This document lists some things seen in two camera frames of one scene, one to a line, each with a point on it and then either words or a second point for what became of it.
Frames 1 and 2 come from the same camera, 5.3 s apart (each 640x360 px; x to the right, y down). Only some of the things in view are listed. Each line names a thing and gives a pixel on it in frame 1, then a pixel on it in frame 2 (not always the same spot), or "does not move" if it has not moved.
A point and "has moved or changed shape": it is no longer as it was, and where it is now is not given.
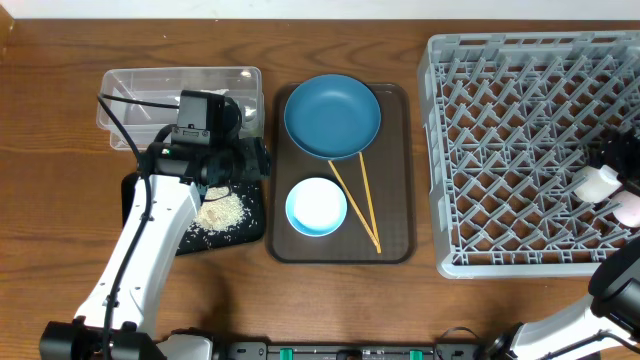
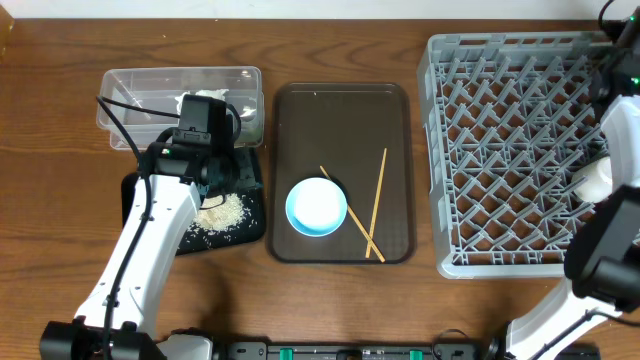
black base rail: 260,350 does not move
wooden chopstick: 369,202 has moved or changed shape
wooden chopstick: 354,205 to 360,224
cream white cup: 592,183 does not move
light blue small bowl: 316,207 does not move
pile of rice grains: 220,209 does not move
